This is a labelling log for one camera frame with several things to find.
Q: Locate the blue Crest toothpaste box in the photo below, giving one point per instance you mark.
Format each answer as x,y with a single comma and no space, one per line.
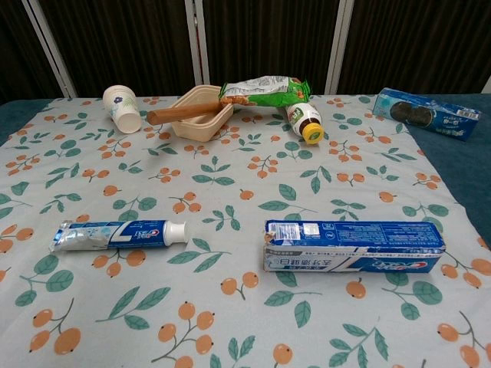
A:
345,245

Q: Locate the blue white Crest toothpaste tube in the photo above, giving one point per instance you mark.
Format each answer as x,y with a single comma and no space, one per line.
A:
115,234

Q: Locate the blue cookie package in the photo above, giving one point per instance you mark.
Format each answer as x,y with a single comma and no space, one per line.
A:
422,111

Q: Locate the floral fruit print tablecloth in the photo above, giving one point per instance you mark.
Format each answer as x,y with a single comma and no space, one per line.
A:
230,191

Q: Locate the beige rectangular tray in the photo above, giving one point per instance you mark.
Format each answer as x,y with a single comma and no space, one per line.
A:
199,128

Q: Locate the brown bottle yellow cap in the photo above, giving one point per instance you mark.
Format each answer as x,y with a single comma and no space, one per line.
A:
303,117

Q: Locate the green snack bag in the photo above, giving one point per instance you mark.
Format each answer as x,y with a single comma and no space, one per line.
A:
268,94

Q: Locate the wooden rolling pin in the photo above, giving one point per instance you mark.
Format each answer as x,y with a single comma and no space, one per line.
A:
172,113

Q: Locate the white floral paper cup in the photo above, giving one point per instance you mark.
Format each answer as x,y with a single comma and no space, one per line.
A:
122,107

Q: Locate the white screen frame post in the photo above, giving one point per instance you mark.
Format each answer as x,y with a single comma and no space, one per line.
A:
197,42
337,42
50,46

